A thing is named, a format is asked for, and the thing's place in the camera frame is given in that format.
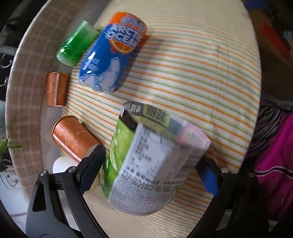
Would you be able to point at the beige plaid sofa edge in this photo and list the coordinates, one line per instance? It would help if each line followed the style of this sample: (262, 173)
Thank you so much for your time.
(26, 85)

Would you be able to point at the striped cream cloth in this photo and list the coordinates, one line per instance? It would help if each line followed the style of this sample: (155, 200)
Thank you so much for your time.
(201, 62)

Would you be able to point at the grey striped garment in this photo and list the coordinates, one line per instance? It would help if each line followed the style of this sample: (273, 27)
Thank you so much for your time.
(271, 115)

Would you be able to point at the large copper paper cup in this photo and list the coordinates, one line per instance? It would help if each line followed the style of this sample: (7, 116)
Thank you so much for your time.
(73, 138)

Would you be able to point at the small copper paper cup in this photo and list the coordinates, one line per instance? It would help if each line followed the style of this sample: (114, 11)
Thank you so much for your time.
(57, 89)

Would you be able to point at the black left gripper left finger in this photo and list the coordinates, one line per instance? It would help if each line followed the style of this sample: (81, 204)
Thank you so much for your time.
(45, 215)

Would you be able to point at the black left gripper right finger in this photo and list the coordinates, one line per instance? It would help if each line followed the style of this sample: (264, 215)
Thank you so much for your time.
(238, 207)

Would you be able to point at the green printed paper cup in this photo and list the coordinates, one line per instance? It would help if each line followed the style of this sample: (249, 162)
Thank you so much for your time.
(151, 154)

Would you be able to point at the green plant leaves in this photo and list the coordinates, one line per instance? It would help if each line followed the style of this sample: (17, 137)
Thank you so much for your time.
(5, 146)

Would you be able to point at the magenta jacket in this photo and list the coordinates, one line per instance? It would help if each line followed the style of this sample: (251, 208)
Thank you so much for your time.
(273, 169)

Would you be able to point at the blue Arctic Ocean cup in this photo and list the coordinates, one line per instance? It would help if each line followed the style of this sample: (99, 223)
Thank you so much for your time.
(107, 58)

